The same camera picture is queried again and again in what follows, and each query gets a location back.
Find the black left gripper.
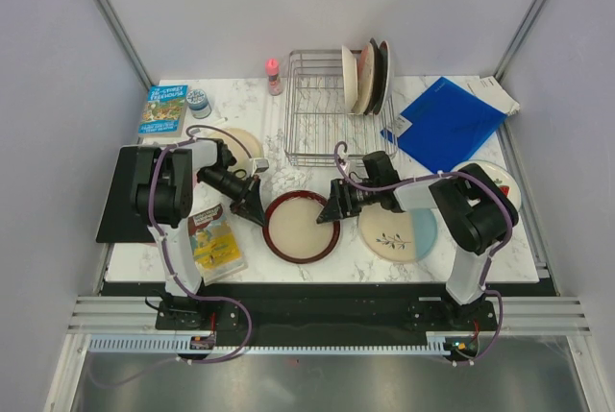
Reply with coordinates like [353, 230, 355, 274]
[199, 167, 267, 228]

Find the black clipboard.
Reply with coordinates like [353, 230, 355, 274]
[96, 145, 154, 244]

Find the cream and green branch plate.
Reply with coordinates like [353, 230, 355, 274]
[203, 128, 263, 179]

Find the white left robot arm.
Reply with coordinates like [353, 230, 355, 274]
[129, 138, 266, 328]

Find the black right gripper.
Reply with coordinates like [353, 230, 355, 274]
[316, 178, 380, 225]

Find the watermelon pattern plate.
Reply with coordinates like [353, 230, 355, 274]
[454, 159, 522, 210]

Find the red rimmed beige plate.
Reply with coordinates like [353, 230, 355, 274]
[262, 190, 341, 265]

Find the blue plastic folder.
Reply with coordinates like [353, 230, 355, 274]
[381, 77, 507, 173]

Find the cream and blue leaf plate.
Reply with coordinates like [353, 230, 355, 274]
[357, 204, 438, 263]

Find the pink speckled plate in rack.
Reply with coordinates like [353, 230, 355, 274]
[352, 39, 376, 115]

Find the metal wire dish rack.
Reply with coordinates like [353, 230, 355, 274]
[283, 49, 398, 167]

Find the small blue lidded jar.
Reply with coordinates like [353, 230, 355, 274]
[185, 88, 211, 119]

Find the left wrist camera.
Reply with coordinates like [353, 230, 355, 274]
[247, 158, 269, 176]

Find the blue treehouse book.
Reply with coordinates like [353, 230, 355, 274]
[137, 85, 188, 138]

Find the black plate in rack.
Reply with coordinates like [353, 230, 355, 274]
[367, 38, 387, 115]

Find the white paper booklet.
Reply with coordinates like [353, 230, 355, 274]
[465, 76, 520, 116]

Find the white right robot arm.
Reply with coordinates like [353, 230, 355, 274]
[317, 141, 519, 329]

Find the pink squeeze bottle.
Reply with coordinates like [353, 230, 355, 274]
[265, 58, 283, 96]

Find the white slotted cable duct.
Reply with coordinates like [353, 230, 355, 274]
[88, 334, 454, 355]

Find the cream plate in rack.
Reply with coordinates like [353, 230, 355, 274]
[341, 46, 358, 113]

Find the illustrated yellow paperback book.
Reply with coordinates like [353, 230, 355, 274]
[187, 204, 247, 285]

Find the white marker pen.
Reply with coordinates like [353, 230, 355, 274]
[207, 117, 228, 127]

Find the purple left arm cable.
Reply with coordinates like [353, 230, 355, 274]
[86, 125, 254, 389]

